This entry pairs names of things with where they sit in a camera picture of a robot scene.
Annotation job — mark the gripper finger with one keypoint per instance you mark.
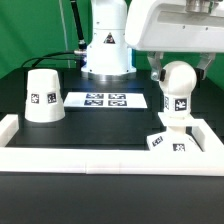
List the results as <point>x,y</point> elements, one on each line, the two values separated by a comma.
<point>157,72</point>
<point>206,60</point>

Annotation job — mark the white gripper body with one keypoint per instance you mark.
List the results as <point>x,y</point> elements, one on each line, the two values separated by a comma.
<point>166,26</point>

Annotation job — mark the white lamp bulb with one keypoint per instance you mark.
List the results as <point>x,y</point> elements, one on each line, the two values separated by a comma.
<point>180,81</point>

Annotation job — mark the white lamp base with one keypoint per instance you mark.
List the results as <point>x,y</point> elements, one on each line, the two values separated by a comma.
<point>174,138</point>

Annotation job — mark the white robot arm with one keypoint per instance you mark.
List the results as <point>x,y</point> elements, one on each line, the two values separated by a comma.
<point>108,54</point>

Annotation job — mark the white lamp shade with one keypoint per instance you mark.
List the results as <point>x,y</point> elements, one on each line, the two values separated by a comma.
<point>44,102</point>

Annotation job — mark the white marker sheet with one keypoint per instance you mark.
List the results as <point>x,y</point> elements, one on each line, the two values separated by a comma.
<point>105,100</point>

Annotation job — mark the white U-shaped frame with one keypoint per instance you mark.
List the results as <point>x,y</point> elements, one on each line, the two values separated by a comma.
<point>208,162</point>

